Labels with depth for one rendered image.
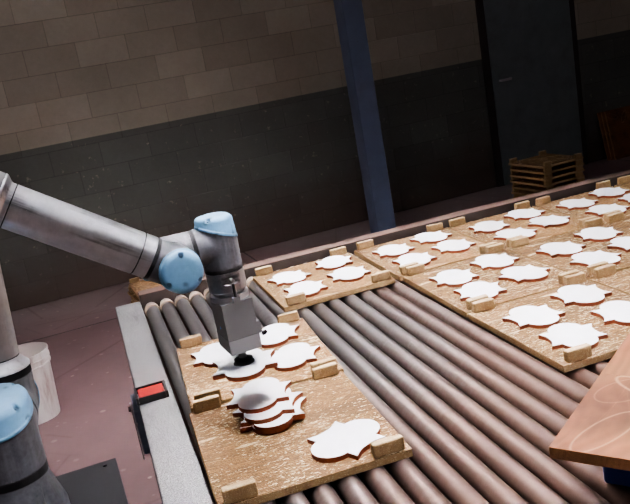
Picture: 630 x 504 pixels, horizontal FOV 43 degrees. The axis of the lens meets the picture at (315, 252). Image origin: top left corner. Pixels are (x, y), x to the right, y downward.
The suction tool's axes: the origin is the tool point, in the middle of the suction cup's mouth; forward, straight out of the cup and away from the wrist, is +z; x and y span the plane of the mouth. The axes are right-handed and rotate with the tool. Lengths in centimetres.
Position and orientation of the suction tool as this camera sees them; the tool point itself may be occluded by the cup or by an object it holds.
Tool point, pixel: (245, 367)
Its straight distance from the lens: 161.7
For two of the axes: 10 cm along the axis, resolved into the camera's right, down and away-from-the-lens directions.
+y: -3.9, -1.6, 9.0
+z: 1.7, 9.5, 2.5
